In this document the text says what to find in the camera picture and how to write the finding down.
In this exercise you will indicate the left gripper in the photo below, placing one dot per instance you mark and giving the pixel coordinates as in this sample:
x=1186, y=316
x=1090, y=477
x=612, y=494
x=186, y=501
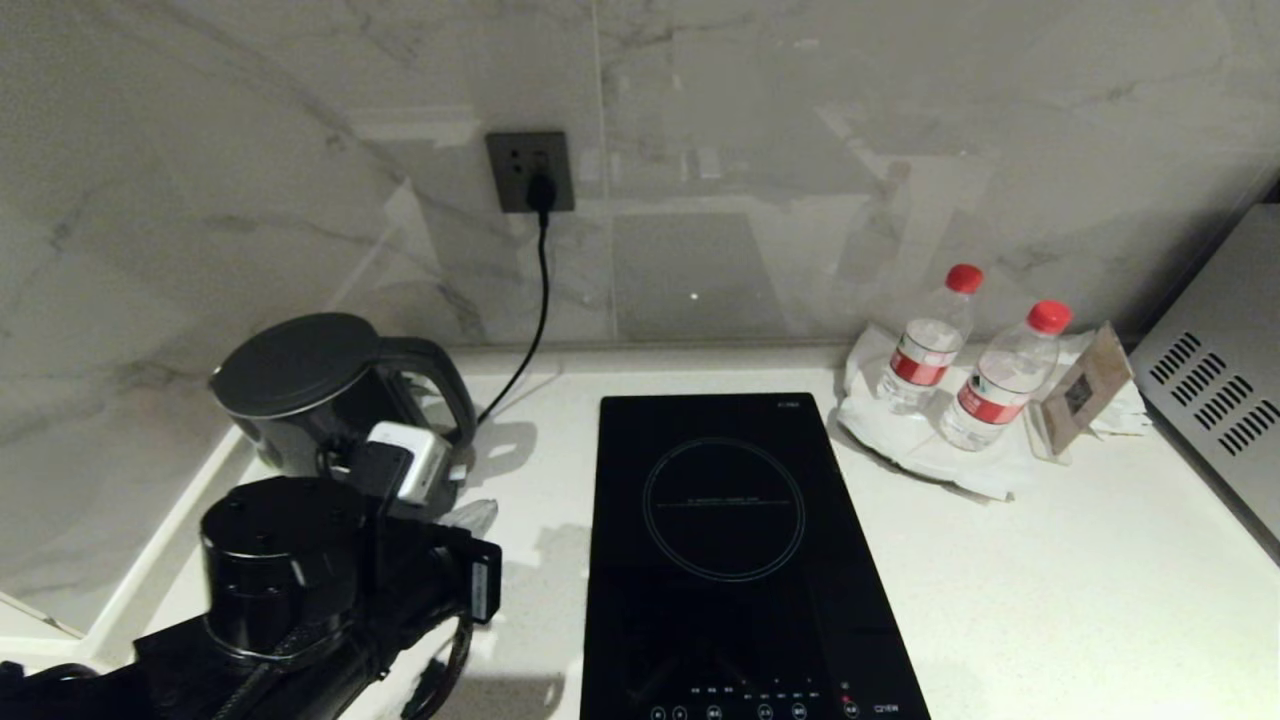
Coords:
x=440, y=570

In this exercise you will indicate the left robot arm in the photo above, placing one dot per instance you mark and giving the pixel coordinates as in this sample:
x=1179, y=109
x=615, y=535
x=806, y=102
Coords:
x=270, y=580

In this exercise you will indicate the black electric kettle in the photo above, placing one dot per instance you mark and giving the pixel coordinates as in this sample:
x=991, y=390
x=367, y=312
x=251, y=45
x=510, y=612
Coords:
x=300, y=430

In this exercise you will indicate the black kettle lid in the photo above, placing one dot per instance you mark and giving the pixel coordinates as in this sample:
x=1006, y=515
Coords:
x=295, y=362

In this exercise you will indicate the black induction cooktop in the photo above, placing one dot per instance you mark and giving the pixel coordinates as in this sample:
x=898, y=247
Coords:
x=720, y=600

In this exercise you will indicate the black power plug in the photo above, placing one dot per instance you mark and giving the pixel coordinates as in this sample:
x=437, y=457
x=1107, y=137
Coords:
x=541, y=192

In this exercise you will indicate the red-capped water bottle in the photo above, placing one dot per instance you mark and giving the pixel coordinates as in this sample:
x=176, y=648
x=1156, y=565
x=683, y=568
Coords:
x=1003, y=385
x=925, y=355

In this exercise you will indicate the brown standing card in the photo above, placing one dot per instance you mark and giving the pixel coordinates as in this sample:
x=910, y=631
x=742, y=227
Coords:
x=1085, y=390

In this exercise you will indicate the silver microwave oven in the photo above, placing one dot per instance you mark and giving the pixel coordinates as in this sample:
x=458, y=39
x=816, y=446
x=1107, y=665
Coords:
x=1215, y=390

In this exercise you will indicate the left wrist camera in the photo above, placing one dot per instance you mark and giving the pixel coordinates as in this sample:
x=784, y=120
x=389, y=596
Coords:
x=405, y=465

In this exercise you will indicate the grey wall socket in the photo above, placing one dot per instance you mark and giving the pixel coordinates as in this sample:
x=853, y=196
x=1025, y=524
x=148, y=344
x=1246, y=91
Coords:
x=510, y=160

